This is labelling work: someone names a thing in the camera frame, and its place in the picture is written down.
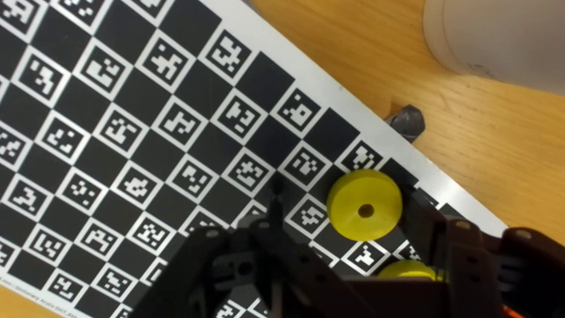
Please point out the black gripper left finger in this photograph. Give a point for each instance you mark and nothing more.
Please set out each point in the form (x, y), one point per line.
(234, 277)

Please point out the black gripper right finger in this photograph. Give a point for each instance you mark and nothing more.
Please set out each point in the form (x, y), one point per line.
(505, 277)

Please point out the yellow disc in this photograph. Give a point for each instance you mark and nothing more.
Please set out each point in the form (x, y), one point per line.
(353, 195)
(406, 271)

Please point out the white paper cup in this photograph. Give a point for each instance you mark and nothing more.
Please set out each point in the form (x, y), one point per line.
(505, 36)

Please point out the black white marker board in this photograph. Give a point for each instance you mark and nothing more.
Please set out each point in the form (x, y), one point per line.
(176, 118)

